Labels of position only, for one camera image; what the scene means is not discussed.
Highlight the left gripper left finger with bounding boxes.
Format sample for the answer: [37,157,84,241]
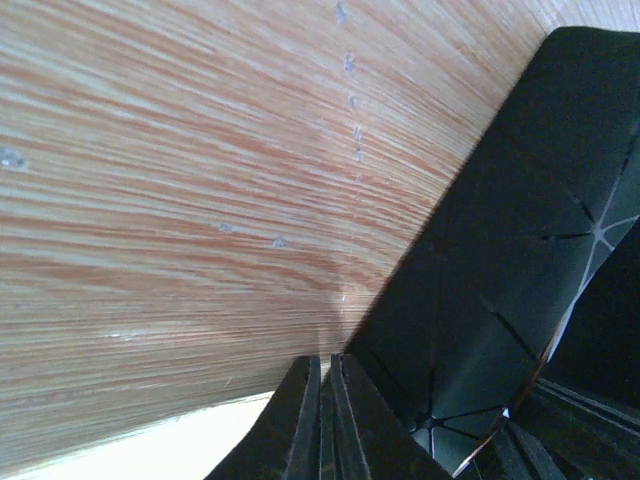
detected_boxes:
[207,356,321,480]

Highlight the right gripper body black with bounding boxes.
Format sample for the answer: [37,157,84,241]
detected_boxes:
[459,369,639,479]

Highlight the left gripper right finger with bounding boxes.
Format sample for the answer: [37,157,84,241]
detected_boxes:
[329,354,451,480]

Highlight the black sunglasses case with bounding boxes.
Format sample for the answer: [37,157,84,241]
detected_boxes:
[345,26,639,479]

